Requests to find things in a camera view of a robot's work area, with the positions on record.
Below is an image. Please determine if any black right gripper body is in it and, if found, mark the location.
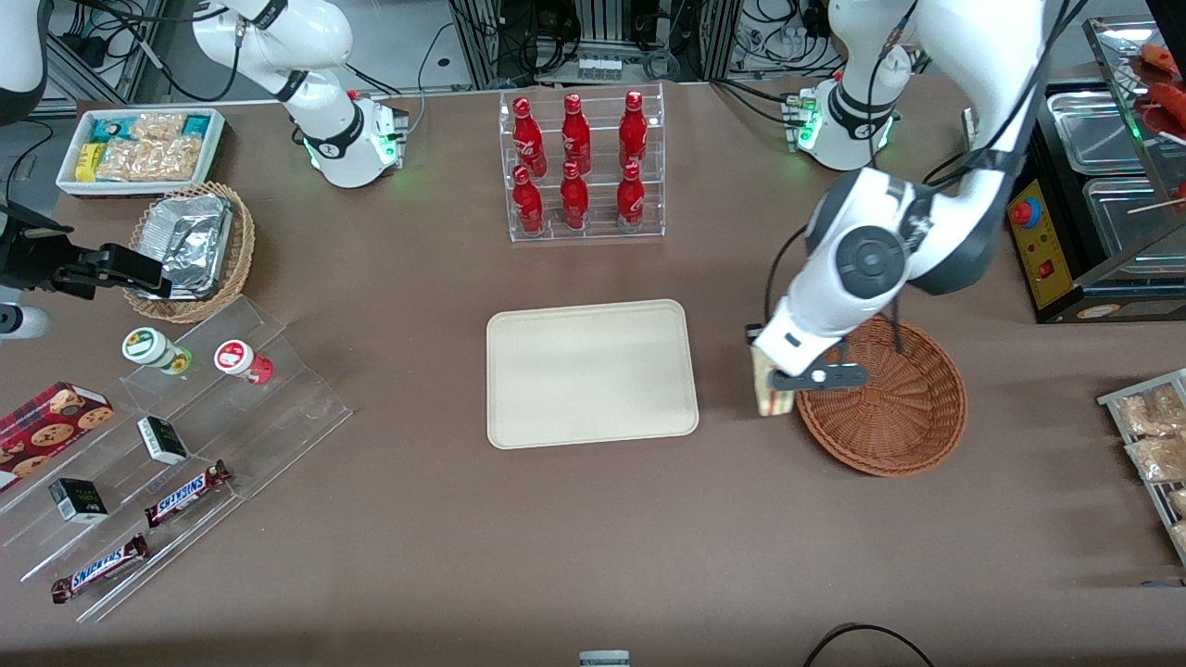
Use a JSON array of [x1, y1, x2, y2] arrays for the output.
[[0, 204, 75, 291]]

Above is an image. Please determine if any triangular sandwich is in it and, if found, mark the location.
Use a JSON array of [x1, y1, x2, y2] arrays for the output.
[[751, 350, 797, 419]]

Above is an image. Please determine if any light wicker basket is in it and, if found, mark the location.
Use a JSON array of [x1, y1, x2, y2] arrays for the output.
[[122, 181, 257, 324]]

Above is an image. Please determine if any round brown wicker basket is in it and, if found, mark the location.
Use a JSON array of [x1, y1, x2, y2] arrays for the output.
[[793, 313, 968, 478]]

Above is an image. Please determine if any beige plastic serving tray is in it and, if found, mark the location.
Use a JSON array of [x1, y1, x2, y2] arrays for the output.
[[486, 298, 700, 450]]

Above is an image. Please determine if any tray of wrapped pastries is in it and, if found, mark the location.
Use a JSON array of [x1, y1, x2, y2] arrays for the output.
[[1097, 369, 1186, 566]]

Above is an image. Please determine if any aluminium foil container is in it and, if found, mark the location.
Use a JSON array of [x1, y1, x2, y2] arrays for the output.
[[137, 193, 233, 300]]

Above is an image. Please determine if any green lid cup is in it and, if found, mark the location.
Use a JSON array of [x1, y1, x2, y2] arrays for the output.
[[121, 326, 195, 376]]

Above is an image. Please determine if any large clear cracker bag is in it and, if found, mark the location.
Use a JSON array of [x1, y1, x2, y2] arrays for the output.
[[96, 136, 202, 182]]

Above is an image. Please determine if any red lid cup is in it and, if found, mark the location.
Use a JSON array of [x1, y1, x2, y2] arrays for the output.
[[213, 340, 275, 386]]

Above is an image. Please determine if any teal snack packet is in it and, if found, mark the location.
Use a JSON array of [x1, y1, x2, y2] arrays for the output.
[[88, 115, 142, 145]]

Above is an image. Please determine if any small clear cracker bag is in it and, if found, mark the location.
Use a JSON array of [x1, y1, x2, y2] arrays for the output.
[[130, 111, 188, 142]]

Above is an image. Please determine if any white rectangular snack bin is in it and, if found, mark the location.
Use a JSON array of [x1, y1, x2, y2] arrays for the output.
[[56, 107, 228, 197]]

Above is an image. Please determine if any red cookie box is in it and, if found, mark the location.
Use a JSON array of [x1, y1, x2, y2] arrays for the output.
[[0, 381, 117, 493]]

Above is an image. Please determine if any small black box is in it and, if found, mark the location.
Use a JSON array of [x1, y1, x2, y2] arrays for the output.
[[48, 477, 110, 526], [136, 416, 190, 466]]

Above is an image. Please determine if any red cola bottle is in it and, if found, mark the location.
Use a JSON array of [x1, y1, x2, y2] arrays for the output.
[[560, 161, 591, 232], [511, 165, 546, 236], [618, 90, 649, 170], [561, 93, 592, 173], [511, 96, 548, 175], [616, 162, 647, 233]]

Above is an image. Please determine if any clear acrylic stepped stand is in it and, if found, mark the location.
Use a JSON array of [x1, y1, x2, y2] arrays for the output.
[[0, 295, 354, 624]]

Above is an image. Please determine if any Snickers chocolate bar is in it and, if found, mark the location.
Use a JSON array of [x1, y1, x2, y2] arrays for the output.
[[51, 533, 150, 605], [144, 460, 233, 530]]

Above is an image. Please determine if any clear acrylic bottle rack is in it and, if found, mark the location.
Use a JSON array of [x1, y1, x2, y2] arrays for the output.
[[498, 83, 666, 244]]

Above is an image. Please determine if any black hot food display case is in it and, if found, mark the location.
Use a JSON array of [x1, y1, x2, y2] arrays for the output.
[[1005, 14, 1186, 325]]

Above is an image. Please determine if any clear bagged pastry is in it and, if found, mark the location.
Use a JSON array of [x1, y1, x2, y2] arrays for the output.
[[1125, 435, 1186, 484], [1115, 384, 1186, 437]]

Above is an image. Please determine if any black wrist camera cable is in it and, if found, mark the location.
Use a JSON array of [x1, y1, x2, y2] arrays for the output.
[[763, 225, 812, 327]]

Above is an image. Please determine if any black cable loop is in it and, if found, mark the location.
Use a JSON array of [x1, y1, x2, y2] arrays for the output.
[[801, 623, 937, 667]]

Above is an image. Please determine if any aluminium frame rack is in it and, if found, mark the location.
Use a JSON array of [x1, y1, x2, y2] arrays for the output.
[[448, 0, 744, 90]]

